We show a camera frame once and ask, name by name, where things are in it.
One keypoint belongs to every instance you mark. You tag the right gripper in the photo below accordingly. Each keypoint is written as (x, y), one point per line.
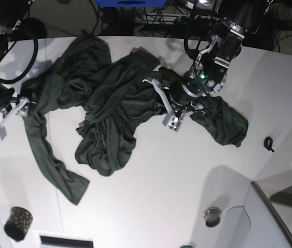
(7, 99)

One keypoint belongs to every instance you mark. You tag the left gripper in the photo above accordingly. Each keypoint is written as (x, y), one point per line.
(182, 95)

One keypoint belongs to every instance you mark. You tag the dark green t-shirt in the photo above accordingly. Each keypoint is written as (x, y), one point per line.
(116, 100)

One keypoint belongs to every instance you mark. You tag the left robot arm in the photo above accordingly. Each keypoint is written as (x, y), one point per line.
(207, 74)

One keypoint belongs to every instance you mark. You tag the black patterned cup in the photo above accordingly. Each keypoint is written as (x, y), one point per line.
(18, 223)

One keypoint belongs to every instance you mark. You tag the small black clip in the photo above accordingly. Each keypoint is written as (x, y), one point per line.
(268, 144)

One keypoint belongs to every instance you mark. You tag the round metal table grommet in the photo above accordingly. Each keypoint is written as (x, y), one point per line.
(212, 216)

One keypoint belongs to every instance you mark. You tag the blue bin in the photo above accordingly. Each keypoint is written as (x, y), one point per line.
(131, 3)

